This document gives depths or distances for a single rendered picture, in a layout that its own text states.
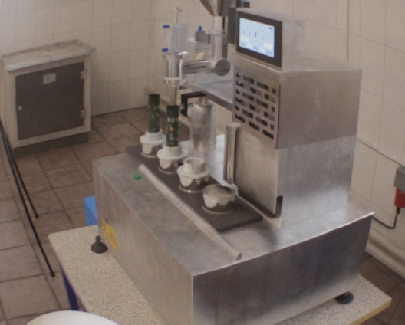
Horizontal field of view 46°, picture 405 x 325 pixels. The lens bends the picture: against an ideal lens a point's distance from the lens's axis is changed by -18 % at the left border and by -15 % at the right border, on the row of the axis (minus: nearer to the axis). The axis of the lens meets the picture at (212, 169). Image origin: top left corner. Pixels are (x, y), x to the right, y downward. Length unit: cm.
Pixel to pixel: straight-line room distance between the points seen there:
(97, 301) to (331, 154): 68
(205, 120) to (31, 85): 277
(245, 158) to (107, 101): 397
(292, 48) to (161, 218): 46
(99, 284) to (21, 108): 285
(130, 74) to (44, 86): 127
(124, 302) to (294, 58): 73
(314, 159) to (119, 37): 397
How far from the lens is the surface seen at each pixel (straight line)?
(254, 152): 113
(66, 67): 413
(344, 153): 118
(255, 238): 110
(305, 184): 113
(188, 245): 107
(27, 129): 418
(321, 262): 119
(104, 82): 501
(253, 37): 106
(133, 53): 505
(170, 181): 129
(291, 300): 120
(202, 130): 147
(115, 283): 141
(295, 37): 100
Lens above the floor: 159
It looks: 24 degrees down
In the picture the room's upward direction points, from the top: 2 degrees clockwise
